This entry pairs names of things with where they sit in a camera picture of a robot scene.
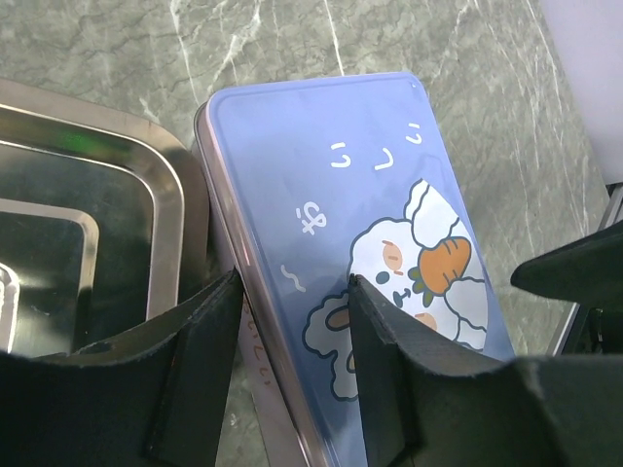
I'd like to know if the metal tin lid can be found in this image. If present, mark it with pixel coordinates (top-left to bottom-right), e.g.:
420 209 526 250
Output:
207 72 514 466

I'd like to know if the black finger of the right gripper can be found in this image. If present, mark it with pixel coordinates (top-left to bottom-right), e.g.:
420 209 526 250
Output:
510 226 622 311

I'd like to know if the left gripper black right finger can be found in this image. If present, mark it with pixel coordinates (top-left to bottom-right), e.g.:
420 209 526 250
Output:
348 275 622 466

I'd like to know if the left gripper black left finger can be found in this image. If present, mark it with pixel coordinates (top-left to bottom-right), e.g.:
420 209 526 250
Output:
1 271 243 466

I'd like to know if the steel serving tray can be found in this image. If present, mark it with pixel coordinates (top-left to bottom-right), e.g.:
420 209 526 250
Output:
1 80 209 357

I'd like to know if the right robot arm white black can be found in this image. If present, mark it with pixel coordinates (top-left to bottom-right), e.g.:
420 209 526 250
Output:
510 183 622 355

